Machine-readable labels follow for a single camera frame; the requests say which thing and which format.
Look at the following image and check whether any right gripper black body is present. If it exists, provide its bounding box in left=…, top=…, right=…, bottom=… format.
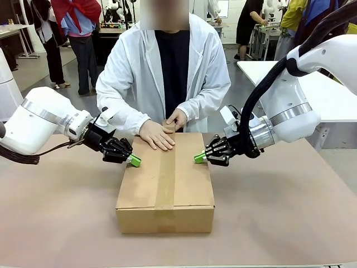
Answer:
left=227, top=133, right=246, bottom=160

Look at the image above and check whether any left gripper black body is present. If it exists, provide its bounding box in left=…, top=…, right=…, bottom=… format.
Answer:
left=83, top=124, right=117, bottom=157

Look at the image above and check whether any brown cardboard box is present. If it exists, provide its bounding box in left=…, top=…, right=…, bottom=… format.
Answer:
left=115, top=132, right=215, bottom=235

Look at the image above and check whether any brown tape strip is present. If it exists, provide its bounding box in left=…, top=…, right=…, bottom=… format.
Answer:
left=154, top=130, right=177, bottom=233

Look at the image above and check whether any person's right forearm white sleeve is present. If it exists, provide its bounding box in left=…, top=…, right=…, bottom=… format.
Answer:
left=96, top=89, right=153, bottom=139

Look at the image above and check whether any person's left forearm white sleeve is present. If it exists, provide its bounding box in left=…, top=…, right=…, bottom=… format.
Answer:
left=177, top=83, right=231, bottom=133

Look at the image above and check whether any person's right hand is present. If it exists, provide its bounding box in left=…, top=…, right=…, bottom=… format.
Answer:
left=139, top=121, right=176, bottom=152

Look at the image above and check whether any person's left hand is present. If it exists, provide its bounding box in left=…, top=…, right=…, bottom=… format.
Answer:
left=166, top=108, right=187, bottom=130

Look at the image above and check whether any person in white coat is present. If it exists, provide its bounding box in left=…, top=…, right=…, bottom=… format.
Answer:
left=95, top=0, right=231, bottom=135

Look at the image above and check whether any bystander with red cloth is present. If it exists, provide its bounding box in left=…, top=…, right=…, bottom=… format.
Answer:
left=51, top=0, right=103, bottom=95

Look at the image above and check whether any bystander in black and white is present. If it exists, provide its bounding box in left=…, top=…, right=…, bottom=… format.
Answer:
left=29, top=0, right=70, bottom=89

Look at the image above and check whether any white side table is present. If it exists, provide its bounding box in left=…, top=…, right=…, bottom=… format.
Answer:
left=237, top=60, right=357, bottom=150

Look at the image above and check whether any background metal cart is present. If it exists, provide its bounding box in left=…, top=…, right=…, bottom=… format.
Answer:
left=250, top=23, right=279, bottom=61

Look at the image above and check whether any bystander in black dress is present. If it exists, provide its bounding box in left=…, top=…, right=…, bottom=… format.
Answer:
left=233, top=0, right=270, bottom=61

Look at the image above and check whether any background white and black robot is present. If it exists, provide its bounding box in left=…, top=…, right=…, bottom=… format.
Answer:
left=103, top=0, right=132, bottom=23

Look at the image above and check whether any bystander in yellow and blue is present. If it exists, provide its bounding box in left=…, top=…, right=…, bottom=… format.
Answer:
left=274, top=0, right=349, bottom=61

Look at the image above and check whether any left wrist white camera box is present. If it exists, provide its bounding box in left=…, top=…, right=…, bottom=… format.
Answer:
left=99, top=107, right=117, bottom=128

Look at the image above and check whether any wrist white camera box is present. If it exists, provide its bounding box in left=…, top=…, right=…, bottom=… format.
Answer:
left=219, top=104, right=242, bottom=132
left=99, top=107, right=117, bottom=128

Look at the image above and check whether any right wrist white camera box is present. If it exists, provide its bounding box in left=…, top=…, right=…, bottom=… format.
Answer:
left=219, top=104, right=242, bottom=132

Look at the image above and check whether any left arm dark cable bundle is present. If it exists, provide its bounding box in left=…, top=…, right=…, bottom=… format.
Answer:
left=0, top=121, right=83, bottom=165

